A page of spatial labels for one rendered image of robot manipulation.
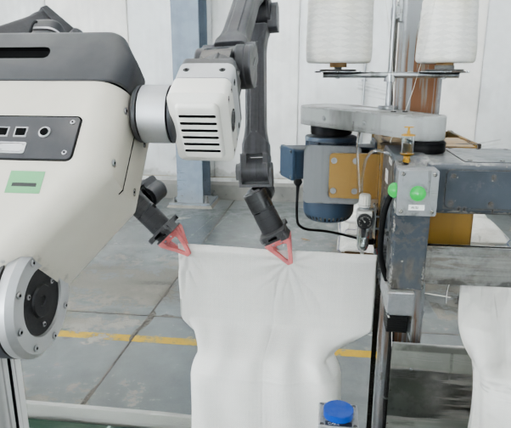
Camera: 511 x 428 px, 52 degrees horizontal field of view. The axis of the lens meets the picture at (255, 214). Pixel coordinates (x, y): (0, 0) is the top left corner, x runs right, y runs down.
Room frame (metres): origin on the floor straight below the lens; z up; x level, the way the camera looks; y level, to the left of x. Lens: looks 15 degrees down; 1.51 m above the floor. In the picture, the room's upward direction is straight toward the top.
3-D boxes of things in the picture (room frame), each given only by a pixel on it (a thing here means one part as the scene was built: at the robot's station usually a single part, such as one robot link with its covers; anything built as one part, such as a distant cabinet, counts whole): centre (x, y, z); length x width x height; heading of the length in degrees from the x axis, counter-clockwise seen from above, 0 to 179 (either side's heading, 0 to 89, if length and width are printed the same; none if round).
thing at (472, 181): (1.13, -0.44, 1.21); 0.30 x 0.25 x 0.30; 82
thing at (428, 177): (1.00, -0.31, 1.29); 0.08 x 0.05 x 0.09; 82
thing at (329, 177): (1.44, -0.28, 1.23); 0.28 x 0.07 x 0.16; 82
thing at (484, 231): (3.94, -1.59, 0.32); 0.66 x 0.43 x 0.15; 80
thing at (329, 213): (1.53, -0.22, 1.21); 0.15 x 0.15 x 0.25
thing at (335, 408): (0.92, -0.17, 0.84); 0.06 x 0.06 x 0.02
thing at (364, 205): (1.25, -0.27, 1.14); 0.05 x 0.04 x 0.16; 172
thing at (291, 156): (1.50, -0.12, 1.25); 0.10 x 0.08 x 0.12; 17
